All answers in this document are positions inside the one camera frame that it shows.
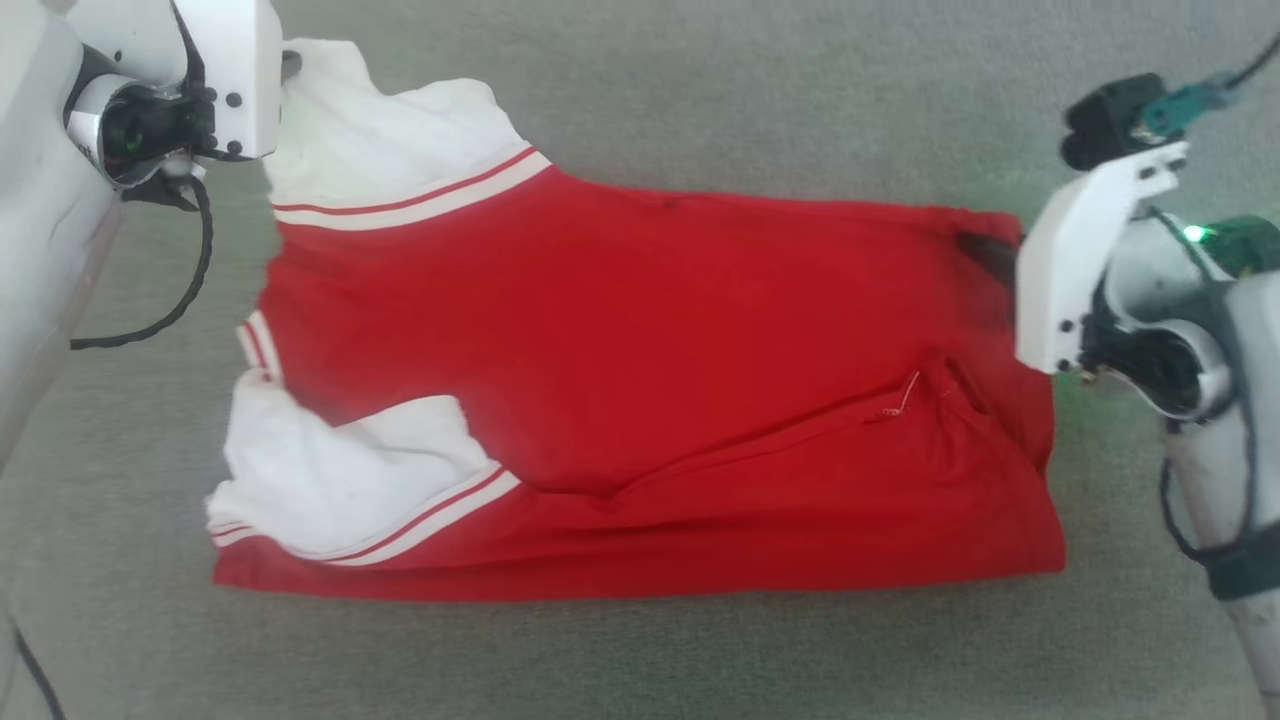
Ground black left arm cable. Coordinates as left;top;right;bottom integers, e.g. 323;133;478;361
70;175;216;352

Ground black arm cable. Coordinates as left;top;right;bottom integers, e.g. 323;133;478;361
1158;455;1219;563
70;175;216;352

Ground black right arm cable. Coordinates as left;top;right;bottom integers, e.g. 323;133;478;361
1158;455;1219;563

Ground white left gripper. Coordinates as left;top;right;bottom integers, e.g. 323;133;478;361
65;0;304;191

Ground red and white jersey shirt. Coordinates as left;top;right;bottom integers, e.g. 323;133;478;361
205;38;1067;604

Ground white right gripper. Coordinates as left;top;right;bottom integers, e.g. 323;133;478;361
957;140;1233;421

